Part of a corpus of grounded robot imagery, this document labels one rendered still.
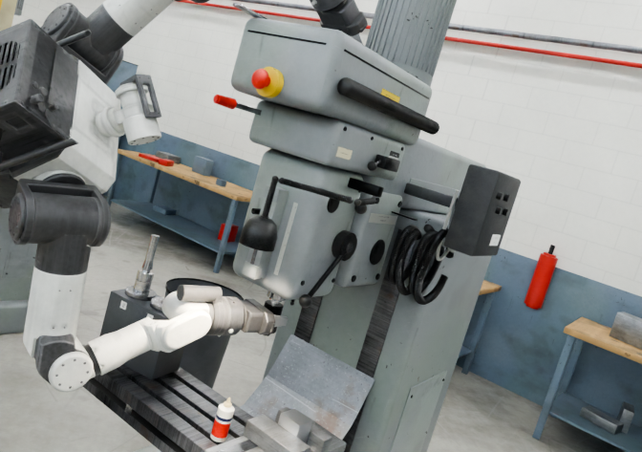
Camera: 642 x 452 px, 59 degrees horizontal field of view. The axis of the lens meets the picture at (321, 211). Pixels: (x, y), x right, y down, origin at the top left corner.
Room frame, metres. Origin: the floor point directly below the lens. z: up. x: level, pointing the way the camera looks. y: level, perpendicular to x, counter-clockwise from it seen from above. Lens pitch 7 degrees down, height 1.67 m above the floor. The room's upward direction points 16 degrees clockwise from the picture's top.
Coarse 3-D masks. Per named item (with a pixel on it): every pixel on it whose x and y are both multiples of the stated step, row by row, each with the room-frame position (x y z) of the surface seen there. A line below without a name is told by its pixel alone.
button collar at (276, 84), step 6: (270, 72) 1.14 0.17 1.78; (276, 72) 1.14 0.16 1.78; (270, 78) 1.14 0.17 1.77; (276, 78) 1.13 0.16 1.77; (282, 78) 1.14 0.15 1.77; (270, 84) 1.14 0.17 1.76; (276, 84) 1.13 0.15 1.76; (282, 84) 1.14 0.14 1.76; (258, 90) 1.15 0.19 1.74; (264, 90) 1.14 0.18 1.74; (270, 90) 1.13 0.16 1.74; (276, 90) 1.13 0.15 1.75; (264, 96) 1.14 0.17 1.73; (270, 96) 1.14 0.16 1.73
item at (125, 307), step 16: (128, 288) 1.61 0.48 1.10; (112, 304) 1.58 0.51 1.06; (128, 304) 1.56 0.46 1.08; (144, 304) 1.56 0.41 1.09; (160, 304) 1.56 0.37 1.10; (112, 320) 1.57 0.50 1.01; (128, 320) 1.55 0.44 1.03; (160, 352) 1.51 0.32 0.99; (176, 352) 1.57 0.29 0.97; (144, 368) 1.51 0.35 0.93; (160, 368) 1.52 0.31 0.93; (176, 368) 1.59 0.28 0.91
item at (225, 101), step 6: (216, 96) 1.18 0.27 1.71; (222, 96) 1.18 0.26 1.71; (216, 102) 1.18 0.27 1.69; (222, 102) 1.18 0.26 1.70; (228, 102) 1.20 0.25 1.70; (234, 102) 1.21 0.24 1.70; (240, 108) 1.24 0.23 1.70; (246, 108) 1.25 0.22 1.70; (252, 108) 1.27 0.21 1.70; (258, 114) 1.29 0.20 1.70
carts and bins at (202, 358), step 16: (176, 288) 3.37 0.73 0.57; (224, 288) 3.48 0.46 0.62; (208, 336) 3.08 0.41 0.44; (224, 336) 3.16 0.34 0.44; (192, 352) 3.06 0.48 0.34; (208, 352) 3.10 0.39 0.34; (224, 352) 3.23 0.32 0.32; (192, 368) 3.08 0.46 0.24; (208, 368) 3.13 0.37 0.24; (208, 384) 3.18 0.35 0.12
